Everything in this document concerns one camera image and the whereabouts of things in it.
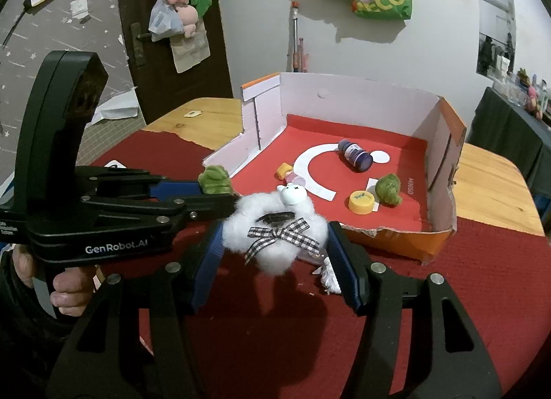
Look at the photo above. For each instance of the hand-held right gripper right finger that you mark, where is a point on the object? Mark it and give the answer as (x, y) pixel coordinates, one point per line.
(344, 270)

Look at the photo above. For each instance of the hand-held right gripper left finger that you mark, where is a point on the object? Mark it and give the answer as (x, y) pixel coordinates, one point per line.
(206, 270)

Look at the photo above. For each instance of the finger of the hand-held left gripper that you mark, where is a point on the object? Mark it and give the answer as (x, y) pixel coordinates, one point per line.
(181, 188)
(206, 206)

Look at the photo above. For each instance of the large green plush ball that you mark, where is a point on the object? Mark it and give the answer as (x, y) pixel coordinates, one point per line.
(213, 179)

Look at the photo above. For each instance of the small rectangular clear container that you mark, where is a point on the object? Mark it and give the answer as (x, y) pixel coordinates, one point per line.
(311, 256)

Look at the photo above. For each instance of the white plush with plaid bow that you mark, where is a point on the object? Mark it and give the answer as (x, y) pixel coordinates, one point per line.
(267, 244)

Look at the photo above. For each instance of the orange cardboard box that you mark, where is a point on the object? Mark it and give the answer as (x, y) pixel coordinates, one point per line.
(387, 218)

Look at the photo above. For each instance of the small yellow case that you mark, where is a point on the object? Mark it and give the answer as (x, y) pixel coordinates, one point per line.
(361, 202)

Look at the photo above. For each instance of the pink figurine with yellow cap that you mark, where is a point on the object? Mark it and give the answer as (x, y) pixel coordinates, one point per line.
(285, 170)

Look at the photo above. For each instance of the small green plush ball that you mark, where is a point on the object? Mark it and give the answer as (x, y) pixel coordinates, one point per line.
(389, 190)

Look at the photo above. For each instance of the dark blue bottle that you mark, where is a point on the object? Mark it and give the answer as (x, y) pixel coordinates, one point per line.
(355, 156)

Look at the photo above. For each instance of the person's left forearm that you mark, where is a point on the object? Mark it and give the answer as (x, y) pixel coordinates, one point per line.
(17, 338)

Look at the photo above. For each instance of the person's left hand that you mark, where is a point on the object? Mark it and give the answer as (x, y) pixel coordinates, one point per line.
(71, 293)

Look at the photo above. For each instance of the white square device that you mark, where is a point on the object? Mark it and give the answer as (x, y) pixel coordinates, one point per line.
(114, 163)

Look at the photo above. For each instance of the small white tag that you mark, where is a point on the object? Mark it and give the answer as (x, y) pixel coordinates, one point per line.
(193, 114)

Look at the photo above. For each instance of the white plastic bag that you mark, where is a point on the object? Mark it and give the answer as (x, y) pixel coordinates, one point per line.
(114, 106)

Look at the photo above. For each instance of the red table cloth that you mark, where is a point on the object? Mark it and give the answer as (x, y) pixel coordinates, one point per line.
(473, 295)

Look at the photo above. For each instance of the brown door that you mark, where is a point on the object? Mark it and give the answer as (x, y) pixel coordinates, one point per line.
(215, 59)

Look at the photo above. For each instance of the beige hanging card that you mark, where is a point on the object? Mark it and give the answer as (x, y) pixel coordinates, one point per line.
(189, 52)

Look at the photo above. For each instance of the clear plastic bag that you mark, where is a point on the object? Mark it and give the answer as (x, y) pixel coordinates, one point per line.
(163, 20)

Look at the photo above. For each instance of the orange and pink sticks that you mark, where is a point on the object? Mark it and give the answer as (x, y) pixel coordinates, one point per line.
(302, 57)

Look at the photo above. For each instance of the green plush toy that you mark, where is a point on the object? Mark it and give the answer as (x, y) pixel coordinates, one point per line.
(201, 1)

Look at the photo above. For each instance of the metal pole with orange tip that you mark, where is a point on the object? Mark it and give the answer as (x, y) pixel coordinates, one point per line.
(295, 33)

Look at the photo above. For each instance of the table with grey cloth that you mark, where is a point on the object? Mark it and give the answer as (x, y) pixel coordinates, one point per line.
(508, 132)

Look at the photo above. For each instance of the clutter of bottles and figures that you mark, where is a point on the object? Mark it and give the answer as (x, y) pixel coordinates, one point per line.
(533, 93)

